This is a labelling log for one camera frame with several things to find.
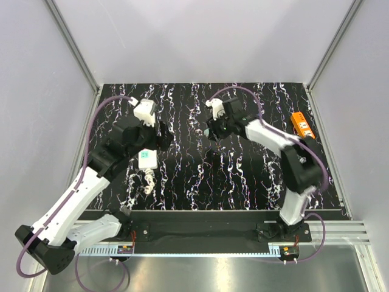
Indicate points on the orange power strip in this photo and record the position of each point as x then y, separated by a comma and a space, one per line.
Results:
301, 125

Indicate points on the aluminium frame post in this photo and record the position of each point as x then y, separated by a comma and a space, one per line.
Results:
70, 41
340, 33

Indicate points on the white multicolour power strip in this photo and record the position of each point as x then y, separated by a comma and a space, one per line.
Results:
147, 159

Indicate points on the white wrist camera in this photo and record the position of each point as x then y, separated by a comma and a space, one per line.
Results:
217, 107
144, 110

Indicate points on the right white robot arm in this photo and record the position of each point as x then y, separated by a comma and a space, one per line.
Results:
303, 171

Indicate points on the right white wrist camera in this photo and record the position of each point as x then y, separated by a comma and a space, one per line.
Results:
217, 107

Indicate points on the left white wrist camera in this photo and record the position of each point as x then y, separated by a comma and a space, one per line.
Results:
144, 110

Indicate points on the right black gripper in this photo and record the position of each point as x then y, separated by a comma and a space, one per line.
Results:
214, 132

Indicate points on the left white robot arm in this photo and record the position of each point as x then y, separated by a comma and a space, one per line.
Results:
53, 241

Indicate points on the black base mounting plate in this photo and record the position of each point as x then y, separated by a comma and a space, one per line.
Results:
241, 229

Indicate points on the right aluminium frame post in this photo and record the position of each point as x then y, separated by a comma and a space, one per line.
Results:
340, 33

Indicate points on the white slotted cable duct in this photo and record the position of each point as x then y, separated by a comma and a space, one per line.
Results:
143, 250

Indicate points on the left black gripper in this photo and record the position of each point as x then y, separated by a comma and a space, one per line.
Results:
161, 142

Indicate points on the left aluminium frame post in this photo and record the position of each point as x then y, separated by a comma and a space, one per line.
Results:
70, 41

